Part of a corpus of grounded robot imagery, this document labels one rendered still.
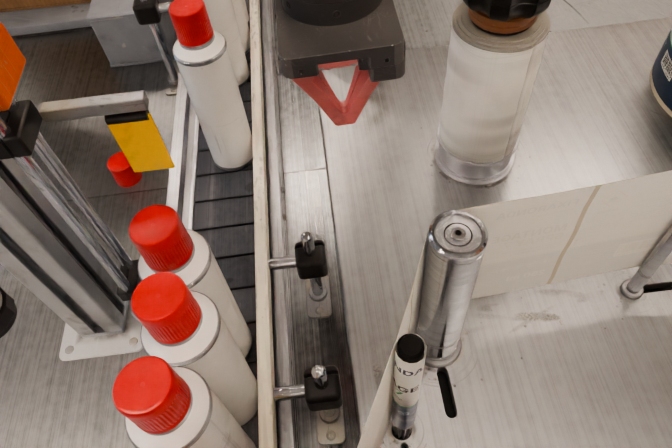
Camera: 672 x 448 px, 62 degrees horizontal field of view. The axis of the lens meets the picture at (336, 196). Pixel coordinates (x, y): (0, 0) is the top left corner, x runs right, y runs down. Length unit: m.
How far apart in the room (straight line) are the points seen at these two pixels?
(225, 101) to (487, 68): 0.26
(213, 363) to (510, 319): 0.29
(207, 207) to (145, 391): 0.34
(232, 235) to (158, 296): 0.27
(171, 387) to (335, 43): 0.20
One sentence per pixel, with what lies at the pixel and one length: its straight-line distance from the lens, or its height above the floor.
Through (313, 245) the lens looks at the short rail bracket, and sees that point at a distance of 0.52.
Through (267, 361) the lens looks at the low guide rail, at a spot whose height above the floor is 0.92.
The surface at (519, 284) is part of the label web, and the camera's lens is 0.51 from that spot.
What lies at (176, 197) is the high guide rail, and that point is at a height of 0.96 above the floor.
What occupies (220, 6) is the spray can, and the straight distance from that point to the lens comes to 0.68.
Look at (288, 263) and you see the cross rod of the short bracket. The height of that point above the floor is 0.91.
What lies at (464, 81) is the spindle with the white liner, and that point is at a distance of 0.53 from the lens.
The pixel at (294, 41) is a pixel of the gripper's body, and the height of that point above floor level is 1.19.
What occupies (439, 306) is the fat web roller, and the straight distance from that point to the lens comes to 0.42.
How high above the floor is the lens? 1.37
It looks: 53 degrees down
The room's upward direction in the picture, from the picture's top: 6 degrees counter-clockwise
